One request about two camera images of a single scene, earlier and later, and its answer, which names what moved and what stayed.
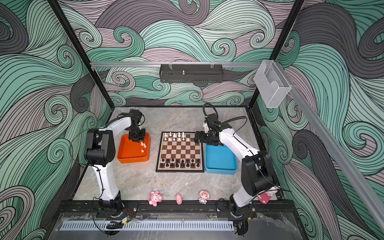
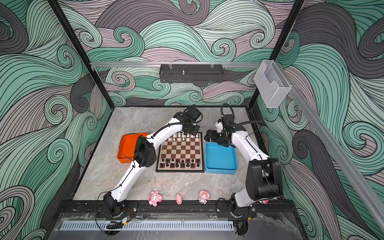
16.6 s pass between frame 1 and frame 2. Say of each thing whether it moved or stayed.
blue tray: stayed
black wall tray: stayed
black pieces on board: stayed
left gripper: moved
